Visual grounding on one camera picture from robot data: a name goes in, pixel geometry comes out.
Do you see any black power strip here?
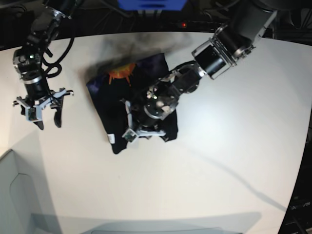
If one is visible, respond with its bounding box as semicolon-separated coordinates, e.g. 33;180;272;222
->
170;21;221;32

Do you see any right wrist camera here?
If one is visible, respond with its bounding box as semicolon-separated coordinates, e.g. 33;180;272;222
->
25;105;42;122

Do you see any black T-shirt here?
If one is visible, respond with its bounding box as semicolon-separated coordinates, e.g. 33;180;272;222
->
86;53;169;155

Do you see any white bin at table corner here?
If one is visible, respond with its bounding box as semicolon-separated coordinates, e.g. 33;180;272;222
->
0;149;62;234

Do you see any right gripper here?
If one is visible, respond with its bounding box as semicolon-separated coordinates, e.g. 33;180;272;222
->
12;88;74;130

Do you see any blue plastic box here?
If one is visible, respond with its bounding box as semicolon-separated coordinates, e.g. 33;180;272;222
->
117;0;187;11

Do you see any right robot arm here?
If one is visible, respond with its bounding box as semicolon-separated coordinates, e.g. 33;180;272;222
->
12;0;82;130

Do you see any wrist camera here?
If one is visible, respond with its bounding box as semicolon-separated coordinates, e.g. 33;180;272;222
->
25;105;42;122
122;128;139;144

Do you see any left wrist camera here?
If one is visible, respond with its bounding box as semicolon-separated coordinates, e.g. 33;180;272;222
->
122;128;139;144

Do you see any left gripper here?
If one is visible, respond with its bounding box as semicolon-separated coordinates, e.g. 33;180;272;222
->
121;99;166;138

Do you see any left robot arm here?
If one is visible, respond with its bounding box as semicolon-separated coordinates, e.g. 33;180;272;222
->
122;0;277;143

